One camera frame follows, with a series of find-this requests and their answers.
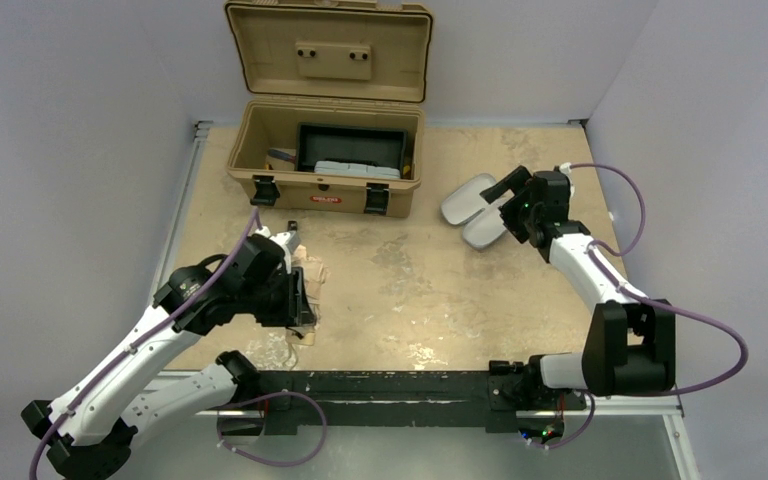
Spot lilac zippered umbrella case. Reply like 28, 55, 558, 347
440, 173, 507, 251

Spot black tray in toolbox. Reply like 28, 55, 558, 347
295, 123, 408, 172

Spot beige umbrella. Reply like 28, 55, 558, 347
285, 245, 330, 346

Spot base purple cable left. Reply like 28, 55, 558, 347
215, 390, 329, 468

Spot grey box in toolbox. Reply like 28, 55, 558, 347
314, 160, 402, 180

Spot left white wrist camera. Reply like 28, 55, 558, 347
255, 220, 301, 263

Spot black base bar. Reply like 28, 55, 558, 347
218, 361, 587, 435

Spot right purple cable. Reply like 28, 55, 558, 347
566, 162, 750, 399

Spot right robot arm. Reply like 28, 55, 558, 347
480, 165, 676, 396

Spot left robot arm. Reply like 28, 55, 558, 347
21, 227, 316, 479

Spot tan plastic toolbox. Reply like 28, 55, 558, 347
224, 1, 434, 218

